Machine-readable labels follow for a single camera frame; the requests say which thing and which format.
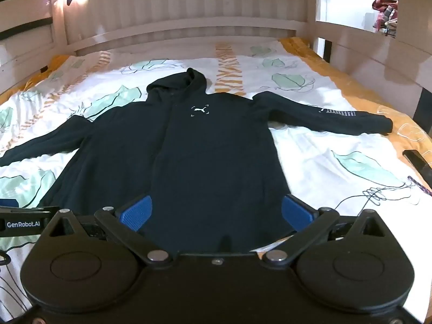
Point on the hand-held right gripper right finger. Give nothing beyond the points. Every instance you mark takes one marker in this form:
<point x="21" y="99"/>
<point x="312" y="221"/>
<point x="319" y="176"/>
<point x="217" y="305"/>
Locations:
<point x="297" y="213"/>

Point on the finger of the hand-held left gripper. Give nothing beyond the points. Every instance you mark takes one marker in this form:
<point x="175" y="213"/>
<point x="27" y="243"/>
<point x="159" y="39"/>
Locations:
<point x="8" y="203"/>

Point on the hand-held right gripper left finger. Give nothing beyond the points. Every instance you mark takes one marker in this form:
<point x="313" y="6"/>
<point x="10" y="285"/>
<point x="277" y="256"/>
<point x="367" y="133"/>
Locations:
<point x="135" y="213"/>

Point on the black hoodie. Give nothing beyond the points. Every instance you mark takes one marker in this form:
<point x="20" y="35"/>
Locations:
<point x="202" y="158"/>

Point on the pile of colourful clothes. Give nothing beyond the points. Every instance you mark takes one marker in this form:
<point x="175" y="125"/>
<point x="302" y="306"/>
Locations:
<point x="384" y="13"/>

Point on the leaf-printed white bed sheet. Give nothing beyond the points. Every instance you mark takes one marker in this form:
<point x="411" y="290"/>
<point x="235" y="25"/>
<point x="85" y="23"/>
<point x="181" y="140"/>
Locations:
<point x="320" y="148"/>

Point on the purple pen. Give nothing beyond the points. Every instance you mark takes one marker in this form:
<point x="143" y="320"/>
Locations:
<point x="420" y="186"/>

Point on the black phone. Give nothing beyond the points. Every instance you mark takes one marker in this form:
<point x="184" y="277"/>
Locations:
<point x="418" y="162"/>

